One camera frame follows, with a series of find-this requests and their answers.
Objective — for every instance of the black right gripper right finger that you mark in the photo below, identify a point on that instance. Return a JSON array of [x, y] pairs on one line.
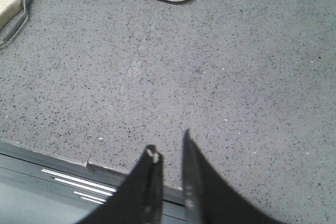
[[209, 198]]

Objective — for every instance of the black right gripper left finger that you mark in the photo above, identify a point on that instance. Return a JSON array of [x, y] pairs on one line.
[[139, 199]]

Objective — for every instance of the metal cutting board handle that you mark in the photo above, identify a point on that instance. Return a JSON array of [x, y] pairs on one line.
[[18, 25]]

